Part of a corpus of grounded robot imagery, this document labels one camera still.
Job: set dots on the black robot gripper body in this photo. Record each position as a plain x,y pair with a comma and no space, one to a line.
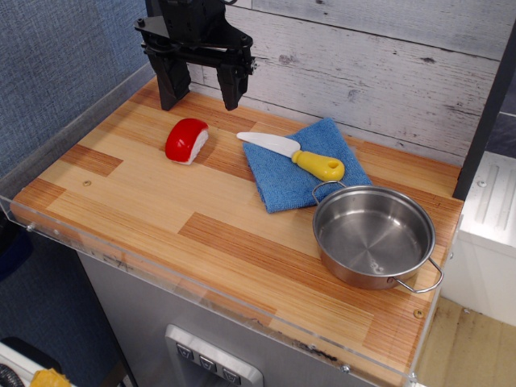
197,32

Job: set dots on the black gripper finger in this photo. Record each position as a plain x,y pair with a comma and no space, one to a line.
233,83
172,77

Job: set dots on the stainless steel pot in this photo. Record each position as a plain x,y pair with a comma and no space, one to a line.
372,237

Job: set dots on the red and white toy sushi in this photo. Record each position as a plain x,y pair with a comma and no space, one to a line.
186,140

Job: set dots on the white yellow toy knife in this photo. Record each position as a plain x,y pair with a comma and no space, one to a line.
325,168

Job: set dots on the grey toy fridge cabinet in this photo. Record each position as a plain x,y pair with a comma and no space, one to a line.
139,312

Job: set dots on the clear acrylic table guard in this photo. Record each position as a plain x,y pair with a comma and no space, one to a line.
87,167

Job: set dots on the silver dispenser button panel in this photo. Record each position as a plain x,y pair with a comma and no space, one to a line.
183,345

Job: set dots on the white aluminium side cabinet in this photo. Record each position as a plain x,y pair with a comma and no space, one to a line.
480,271

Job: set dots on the yellow object bottom left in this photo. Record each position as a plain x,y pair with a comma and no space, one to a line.
49,378

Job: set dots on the dark grey left post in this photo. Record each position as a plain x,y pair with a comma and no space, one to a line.
153,8

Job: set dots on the dark grey post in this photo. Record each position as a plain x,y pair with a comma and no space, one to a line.
488,119
153,8

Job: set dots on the dark grey right post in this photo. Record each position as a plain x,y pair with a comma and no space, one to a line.
488,119

